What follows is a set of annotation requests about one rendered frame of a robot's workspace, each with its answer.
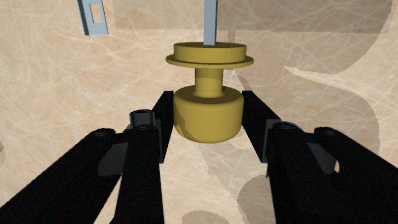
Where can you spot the grey metal strike plate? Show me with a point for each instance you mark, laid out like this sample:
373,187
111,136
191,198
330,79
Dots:
88,25

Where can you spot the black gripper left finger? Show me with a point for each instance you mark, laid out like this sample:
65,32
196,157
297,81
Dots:
70,191

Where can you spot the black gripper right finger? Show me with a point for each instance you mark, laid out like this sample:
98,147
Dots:
366,184

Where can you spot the brass door knob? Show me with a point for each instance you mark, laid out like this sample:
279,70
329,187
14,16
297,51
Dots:
208,112

